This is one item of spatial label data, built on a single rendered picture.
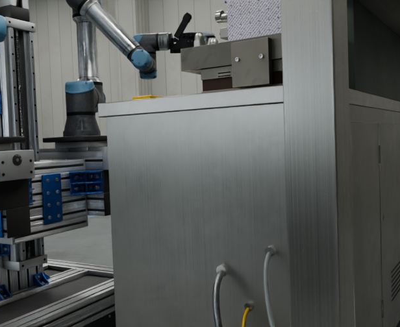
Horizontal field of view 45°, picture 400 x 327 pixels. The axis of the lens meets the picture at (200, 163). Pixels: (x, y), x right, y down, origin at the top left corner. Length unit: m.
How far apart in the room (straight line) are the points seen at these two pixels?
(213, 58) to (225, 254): 0.50
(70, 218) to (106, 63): 4.91
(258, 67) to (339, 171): 0.67
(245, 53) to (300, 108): 0.67
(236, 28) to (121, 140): 0.47
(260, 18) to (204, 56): 0.24
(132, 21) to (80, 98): 4.22
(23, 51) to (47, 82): 5.47
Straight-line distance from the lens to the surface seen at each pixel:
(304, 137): 0.55
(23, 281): 2.07
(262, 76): 1.18
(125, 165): 1.37
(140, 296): 1.41
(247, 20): 1.47
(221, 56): 1.26
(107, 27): 2.05
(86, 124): 2.00
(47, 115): 7.42
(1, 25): 1.48
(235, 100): 1.16
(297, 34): 0.56
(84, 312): 1.85
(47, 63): 7.46
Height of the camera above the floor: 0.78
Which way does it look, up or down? 3 degrees down
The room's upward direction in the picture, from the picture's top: 2 degrees counter-clockwise
